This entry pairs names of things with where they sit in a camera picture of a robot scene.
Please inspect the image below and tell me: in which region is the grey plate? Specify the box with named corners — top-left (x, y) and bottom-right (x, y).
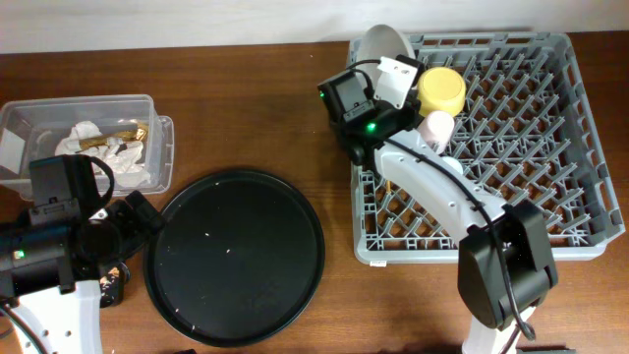
top-left (355, 25), bottom-right (418, 95)

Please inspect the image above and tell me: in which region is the clear plastic waste bin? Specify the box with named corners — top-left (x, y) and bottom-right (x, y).
top-left (1, 94), bottom-right (175, 201)

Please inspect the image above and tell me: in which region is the black rectangular tray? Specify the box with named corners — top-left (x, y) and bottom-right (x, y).
top-left (99, 263), bottom-right (131, 309)

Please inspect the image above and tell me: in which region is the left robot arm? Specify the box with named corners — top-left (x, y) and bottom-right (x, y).
top-left (1, 154), bottom-right (166, 353)

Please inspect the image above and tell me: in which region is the pink cup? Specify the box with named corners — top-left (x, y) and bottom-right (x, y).
top-left (418, 110), bottom-right (455, 154)

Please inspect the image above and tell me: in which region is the gold snack wrapper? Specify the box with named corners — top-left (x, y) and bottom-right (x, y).
top-left (79, 123), bottom-right (149, 150)

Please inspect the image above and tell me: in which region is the white napkin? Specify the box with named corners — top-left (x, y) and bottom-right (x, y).
top-left (55, 121), bottom-right (149, 188)

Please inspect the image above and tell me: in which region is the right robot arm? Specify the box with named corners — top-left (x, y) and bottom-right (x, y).
top-left (317, 55), bottom-right (558, 353)

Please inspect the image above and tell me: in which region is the light blue cup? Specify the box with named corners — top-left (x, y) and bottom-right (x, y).
top-left (442, 156), bottom-right (464, 174)

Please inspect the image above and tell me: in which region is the black cable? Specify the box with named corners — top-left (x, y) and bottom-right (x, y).
top-left (346, 58), bottom-right (537, 343)

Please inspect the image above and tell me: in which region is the round black tray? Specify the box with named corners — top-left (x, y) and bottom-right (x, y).
top-left (143, 169), bottom-right (325, 347)

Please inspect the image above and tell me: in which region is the grey dishwasher rack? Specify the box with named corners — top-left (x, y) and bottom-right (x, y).
top-left (351, 31), bottom-right (625, 266)

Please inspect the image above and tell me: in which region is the yellow bowl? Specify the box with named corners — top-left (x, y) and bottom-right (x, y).
top-left (417, 67), bottom-right (466, 117)

